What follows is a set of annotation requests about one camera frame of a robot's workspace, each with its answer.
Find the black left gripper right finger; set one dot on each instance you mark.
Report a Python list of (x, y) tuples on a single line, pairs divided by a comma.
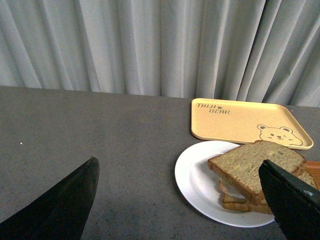
[(294, 203)]

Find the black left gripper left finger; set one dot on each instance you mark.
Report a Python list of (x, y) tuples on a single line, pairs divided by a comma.
[(61, 212)]

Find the bread slice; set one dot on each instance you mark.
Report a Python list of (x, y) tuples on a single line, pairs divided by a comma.
[(236, 204), (240, 166)]

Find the fried egg toy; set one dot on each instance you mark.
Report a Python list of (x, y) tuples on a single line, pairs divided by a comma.
[(226, 188)]

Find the white round plate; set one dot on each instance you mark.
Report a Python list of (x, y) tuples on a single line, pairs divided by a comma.
[(200, 186)]

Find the brown wooden tray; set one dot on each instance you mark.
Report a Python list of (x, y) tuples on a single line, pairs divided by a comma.
[(313, 168)]

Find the yellow bear tray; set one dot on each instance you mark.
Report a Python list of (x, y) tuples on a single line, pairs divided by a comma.
[(246, 122)]

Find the grey curtain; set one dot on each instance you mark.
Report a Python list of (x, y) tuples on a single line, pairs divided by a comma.
[(265, 51)]

